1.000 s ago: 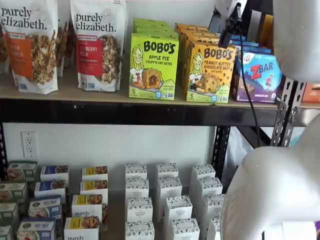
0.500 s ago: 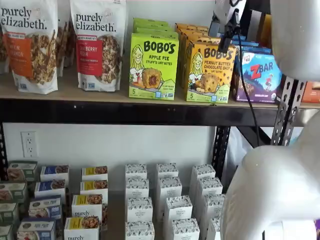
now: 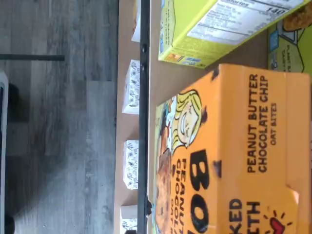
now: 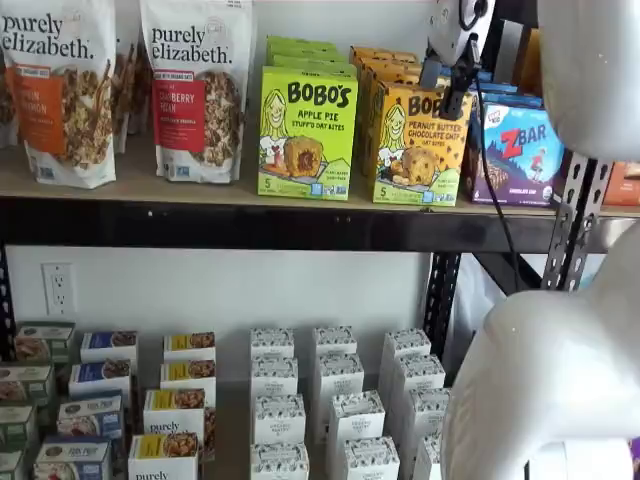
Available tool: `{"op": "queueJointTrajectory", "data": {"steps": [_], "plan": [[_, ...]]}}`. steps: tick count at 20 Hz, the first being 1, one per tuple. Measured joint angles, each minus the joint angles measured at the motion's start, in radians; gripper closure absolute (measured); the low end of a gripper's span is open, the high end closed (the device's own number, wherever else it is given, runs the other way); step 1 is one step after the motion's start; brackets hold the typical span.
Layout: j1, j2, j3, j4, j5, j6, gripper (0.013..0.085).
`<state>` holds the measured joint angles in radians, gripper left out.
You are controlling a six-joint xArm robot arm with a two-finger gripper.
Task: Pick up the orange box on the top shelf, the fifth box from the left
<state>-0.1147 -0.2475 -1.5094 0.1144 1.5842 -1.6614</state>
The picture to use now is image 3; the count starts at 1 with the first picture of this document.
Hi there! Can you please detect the green Bobo's apple pie box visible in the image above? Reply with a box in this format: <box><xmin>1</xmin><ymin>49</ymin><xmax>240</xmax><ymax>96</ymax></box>
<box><xmin>267</xmin><ymin>0</ymin><xmax>312</xmax><ymax>74</ymax></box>
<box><xmin>157</xmin><ymin>0</ymin><xmax>305</xmax><ymax>69</ymax></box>

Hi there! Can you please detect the black metal shelving unit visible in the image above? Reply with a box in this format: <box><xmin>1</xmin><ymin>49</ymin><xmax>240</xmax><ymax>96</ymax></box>
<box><xmin>136</xmin><ymin>0</ymin><xmax>154</xmax><ymax>234</ymax></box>

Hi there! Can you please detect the white grey-edged platform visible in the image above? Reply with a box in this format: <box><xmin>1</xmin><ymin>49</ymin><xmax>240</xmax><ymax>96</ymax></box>
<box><xmin>0</xmin><ymin>70</ymin><xmax>9</xmax><ymax>234</ymax></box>

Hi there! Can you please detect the white organic pantry box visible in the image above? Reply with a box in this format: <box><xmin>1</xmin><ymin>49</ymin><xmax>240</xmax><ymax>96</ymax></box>
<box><xmin>120</xmin><ymin>204</ymin><xmax>138</xmax><ymax>231</ymax></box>
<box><xmin>123</xmin><ymin>139</ymin><xmax>140</xmax><ymax>190</ymax></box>
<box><xmin>121</xmin><ymin>59</ymin><xmax>141</xmax><ymax>115</ymax></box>

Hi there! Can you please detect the orange Bobo's oat bites box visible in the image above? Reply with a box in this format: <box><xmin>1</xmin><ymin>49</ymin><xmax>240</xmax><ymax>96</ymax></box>
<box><xmin>152</xmin><ymin>63</ymin><xmax>312</xmax><ymax>234</ymax></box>

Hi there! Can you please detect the white box with yellow label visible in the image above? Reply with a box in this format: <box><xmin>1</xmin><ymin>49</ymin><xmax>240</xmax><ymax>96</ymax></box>
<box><xmin>131</xmin><ymin>0</ymin><xmax>142</xmax><ymax>43</ymax></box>

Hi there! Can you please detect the black metal bar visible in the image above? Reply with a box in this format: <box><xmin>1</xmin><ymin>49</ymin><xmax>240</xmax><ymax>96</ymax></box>
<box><xmin>0</xmin><ymin>54</ymin><xmax>65</xmax><ymax>62</ymax></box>

